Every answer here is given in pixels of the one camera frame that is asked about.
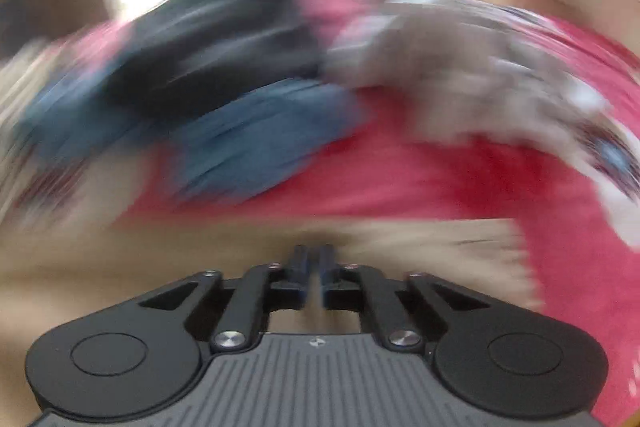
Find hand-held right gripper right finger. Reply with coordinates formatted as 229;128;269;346
317;244;493;353

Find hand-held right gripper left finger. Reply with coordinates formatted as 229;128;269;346
137;244;312;355

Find beige pants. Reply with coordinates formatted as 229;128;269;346
0;214;546;427

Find crumpled blue garment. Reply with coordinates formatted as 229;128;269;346
15;77;371;208

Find pink floral blanket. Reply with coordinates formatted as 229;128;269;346
0;0;640;427

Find crumpled grey white garment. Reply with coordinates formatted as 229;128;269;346
325;0;616;158

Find crumpled dark garment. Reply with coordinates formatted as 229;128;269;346
100;0;326;118

